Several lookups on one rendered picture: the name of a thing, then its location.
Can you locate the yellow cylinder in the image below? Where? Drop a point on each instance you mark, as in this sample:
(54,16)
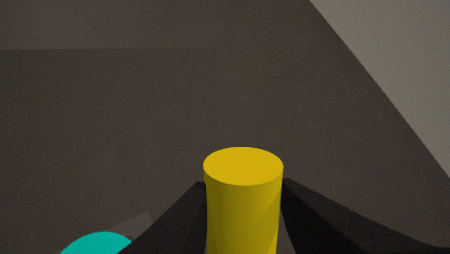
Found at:
(243,192)

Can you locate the cyan circle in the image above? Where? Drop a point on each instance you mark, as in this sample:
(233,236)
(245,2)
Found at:
(98,243)

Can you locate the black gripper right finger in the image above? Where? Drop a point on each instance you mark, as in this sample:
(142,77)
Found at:
(317,225)

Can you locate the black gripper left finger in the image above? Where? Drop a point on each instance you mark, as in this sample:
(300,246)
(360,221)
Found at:
(182,229)

